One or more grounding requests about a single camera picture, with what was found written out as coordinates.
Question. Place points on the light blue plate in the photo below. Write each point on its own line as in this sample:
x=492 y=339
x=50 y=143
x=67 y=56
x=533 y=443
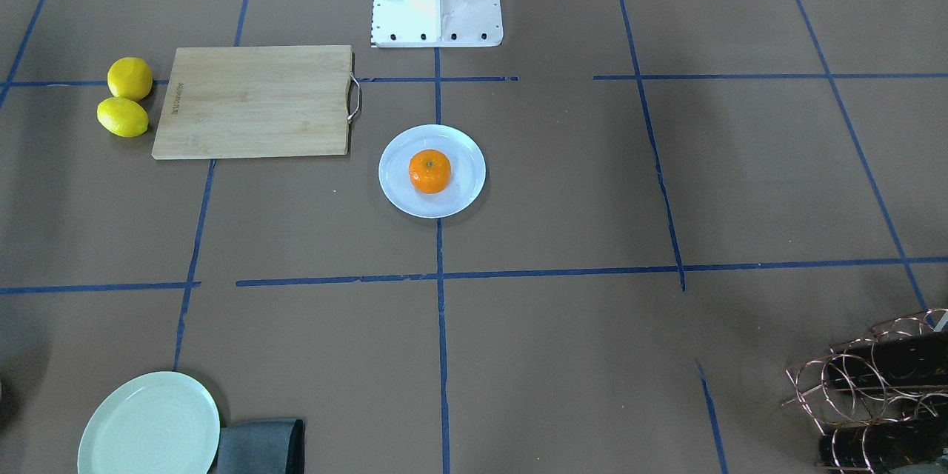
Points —
x=469 y=171

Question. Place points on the orange mandarin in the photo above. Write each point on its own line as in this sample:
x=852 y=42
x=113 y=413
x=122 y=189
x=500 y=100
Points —
x=430 y=171

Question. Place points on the light green plate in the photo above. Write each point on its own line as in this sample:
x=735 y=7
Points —
x=161 y=422

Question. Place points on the bamboo cutting board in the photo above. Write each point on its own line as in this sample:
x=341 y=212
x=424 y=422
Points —
x=258 y=102

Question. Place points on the dark grey folded cloth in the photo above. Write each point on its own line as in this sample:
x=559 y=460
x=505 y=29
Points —
x=262 y=446

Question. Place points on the lower yellow lemon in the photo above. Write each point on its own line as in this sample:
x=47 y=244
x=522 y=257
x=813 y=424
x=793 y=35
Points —
x=123 y=117

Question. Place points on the yellow lemon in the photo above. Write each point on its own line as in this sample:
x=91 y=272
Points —
x=123 y=117
x=130 y=78

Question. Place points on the upper yellow lemon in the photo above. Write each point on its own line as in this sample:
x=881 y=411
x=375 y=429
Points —
x=130 y=78

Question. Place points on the dark wine bottle upper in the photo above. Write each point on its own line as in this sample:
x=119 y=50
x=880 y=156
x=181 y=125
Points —
x=910 y=364

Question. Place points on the copper wire bottle rack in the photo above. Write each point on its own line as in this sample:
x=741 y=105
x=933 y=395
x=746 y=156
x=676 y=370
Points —
x=880 y=402

